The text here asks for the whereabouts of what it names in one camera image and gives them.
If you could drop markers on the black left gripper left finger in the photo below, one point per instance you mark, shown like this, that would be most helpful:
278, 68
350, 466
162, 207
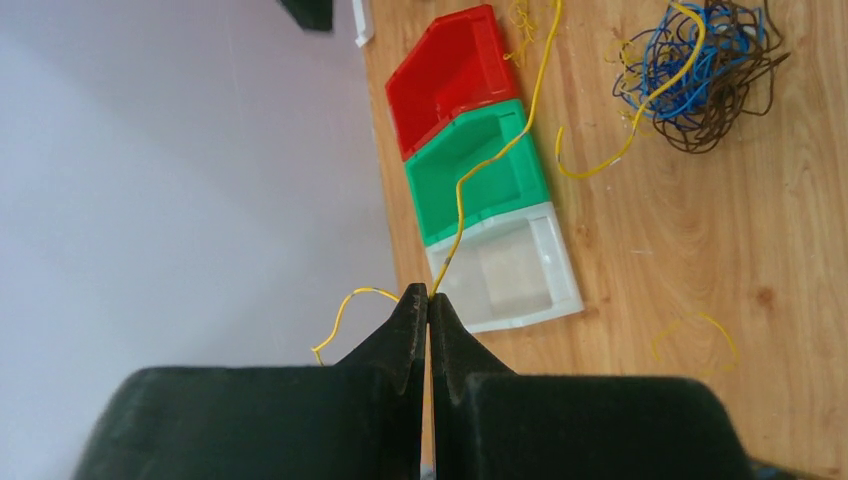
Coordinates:
359, 418

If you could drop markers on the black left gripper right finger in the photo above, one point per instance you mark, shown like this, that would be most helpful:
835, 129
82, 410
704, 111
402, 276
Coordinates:
491, 422

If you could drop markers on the white translucent plastic bin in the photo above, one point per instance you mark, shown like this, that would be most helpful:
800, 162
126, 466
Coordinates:
512, 270

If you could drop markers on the green plastic bin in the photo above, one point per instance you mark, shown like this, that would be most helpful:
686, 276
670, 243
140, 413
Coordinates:
512, 182

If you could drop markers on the red plastic bin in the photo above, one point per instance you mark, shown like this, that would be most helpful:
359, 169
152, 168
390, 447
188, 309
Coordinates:
456, 66

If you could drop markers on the yellow cable scraps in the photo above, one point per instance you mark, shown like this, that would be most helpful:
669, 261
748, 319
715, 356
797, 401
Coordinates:
524, 30

